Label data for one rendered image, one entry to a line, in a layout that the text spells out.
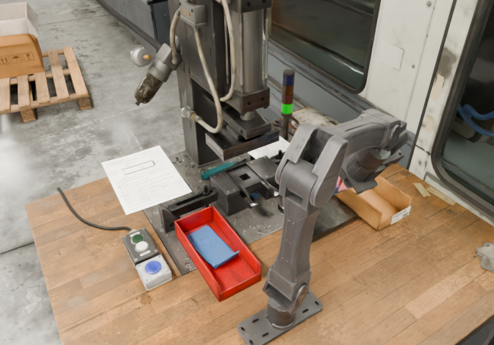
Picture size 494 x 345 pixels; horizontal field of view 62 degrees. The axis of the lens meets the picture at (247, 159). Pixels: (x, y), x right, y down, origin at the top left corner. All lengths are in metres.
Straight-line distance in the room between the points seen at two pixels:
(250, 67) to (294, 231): 0.43
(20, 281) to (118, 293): 1.44
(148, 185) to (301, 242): 0.69
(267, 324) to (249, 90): 0.55
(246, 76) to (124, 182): 0.59
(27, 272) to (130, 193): 1.27
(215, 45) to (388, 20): 0.70
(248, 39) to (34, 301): 1.79
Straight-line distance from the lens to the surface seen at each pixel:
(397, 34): 1.52
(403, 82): 1.53
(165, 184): 1.36
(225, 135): 1.12
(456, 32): 1.31
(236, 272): 1.08
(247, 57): 1.01
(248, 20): 0.98
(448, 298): 1.14
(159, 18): 4.20
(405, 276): 1.14
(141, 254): 1.12
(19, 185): 3.14
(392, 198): 1.31
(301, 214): 0.75
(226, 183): 1.20
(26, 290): 2.44
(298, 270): 0.86
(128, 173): 1.43
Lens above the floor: 1.75
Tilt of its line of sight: 36 degrees down
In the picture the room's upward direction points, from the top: 1 degrees counter-clockwise
